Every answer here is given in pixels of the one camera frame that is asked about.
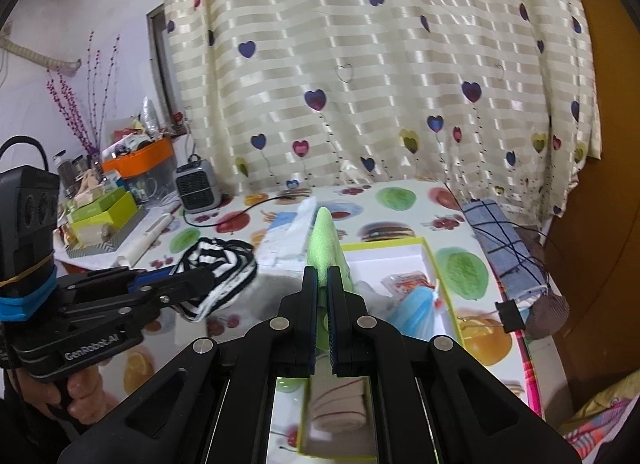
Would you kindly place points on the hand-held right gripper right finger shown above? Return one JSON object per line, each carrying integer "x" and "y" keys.
{"x": 336, "y": 304}

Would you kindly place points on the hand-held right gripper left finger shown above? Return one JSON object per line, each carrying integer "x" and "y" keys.
{"x": 311, "y": 294}

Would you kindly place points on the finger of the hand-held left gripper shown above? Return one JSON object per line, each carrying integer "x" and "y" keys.
{"x": 175, "y": 296}
{"x": 150, "y": 280}

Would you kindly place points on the green cloth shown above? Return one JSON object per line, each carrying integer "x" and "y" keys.
{"x": 322, "y": 244}

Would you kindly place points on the black white striped sock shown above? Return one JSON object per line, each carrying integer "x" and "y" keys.
{"x": 220, "y": 264}

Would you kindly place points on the lime cardboard box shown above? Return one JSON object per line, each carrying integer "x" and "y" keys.
{"x": 380, "y": 256}

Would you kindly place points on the clear plastic packet red print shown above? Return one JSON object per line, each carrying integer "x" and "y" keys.
{"x": 405, "y": 281}

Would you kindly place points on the stack of blue face masks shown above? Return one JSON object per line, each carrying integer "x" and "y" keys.
{"x": 412, "y": 311}

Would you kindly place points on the person's left hand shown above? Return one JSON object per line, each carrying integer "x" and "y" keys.
{"x": 87, "y": 394}

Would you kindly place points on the white paper roll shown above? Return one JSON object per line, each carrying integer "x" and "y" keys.
{"x": 147, "y": 239}

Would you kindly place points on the white blue tissue pack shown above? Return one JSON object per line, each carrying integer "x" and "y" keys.
{"x": 285, "y": 244}

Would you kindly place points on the grey chevron box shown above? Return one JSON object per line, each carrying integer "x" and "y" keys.
{"x": 100, "y": 246}

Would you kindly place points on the green cardboard box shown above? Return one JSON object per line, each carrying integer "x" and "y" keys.
{"x": 107, "y": 211}

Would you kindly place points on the grey space heater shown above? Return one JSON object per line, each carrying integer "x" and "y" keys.
{"x": 197, "y": 189}

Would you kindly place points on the rolled towel red stripes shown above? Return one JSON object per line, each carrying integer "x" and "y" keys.
{"x": 335, "y": 409}

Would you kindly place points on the clear box orange lid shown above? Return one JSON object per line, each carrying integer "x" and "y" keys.
{"x": 145, "y": 158}

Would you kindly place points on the purple decorative branches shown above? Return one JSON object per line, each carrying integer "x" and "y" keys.
{"x": 65, "y": 98}

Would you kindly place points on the pile of small packets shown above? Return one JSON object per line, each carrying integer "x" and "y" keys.
{"x": 135, "y": 136}

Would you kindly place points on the fruit printed tablecloth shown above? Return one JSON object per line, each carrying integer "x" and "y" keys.
{"x": 470, "y": 284}

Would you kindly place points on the blue checkered cloth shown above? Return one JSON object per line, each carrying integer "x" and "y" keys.
{"x": 495, "y": 244}

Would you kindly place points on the brown dotted cloth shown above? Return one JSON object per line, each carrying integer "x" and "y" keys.
{"x": 547, "y": 314}

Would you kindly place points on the heart print striped curtain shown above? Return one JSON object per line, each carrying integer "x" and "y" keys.
{"x": 375, "y": 68}

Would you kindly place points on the wooden wardrobe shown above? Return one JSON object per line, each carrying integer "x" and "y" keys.
{"x": 615, "y": 244}

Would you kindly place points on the colourful printed cloth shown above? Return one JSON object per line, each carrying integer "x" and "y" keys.
{"x": 605, "y": 419}

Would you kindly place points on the window frame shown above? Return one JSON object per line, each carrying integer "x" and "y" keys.
{"x": 160, "y": 68}

